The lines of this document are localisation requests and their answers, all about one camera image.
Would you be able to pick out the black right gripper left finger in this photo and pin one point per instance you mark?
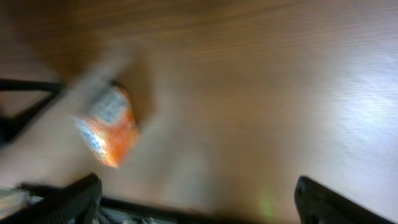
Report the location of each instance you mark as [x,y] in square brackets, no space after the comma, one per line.
[78,201]

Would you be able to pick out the orange small box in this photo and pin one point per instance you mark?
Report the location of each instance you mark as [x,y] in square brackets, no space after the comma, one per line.
[107,125]

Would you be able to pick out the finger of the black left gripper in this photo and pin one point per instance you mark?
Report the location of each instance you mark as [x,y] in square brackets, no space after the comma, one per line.
[21,103]

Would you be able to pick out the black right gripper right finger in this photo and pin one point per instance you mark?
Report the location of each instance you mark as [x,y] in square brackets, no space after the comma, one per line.
[316,203]

